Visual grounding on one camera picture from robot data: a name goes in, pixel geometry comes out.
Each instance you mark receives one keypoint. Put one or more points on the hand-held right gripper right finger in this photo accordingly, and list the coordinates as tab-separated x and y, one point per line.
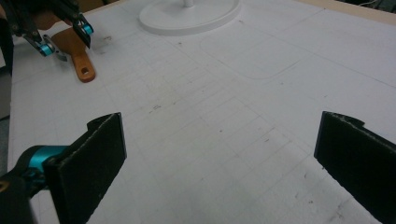
358	165

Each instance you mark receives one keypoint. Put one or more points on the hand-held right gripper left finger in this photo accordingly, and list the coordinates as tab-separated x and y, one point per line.
90	168

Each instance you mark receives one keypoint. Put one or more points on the brown wooden rice paddle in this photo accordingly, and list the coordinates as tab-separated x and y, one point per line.
84	70

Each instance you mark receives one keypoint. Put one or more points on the white utensil stand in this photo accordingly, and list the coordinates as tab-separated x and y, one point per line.
190	18

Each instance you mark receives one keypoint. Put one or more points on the white grid mat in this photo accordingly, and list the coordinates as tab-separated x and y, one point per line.
218	93

